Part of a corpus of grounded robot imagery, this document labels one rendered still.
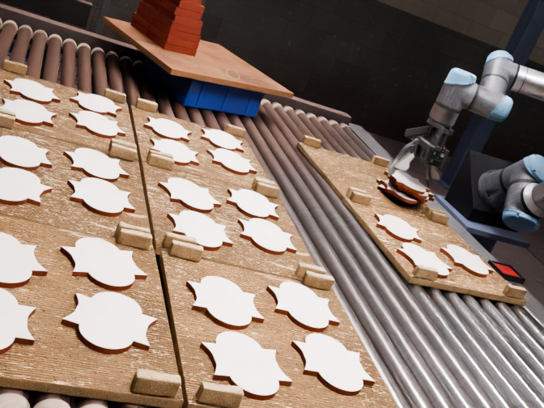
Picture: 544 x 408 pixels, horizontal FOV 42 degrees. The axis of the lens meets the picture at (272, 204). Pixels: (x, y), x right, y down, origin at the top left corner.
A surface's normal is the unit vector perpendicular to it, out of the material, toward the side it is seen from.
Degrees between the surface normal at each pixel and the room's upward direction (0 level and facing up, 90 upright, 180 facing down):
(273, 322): 0
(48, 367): 0
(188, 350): 0
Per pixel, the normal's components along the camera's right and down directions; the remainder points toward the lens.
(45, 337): 0.36, -0.87
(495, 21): 0.22, 0.43
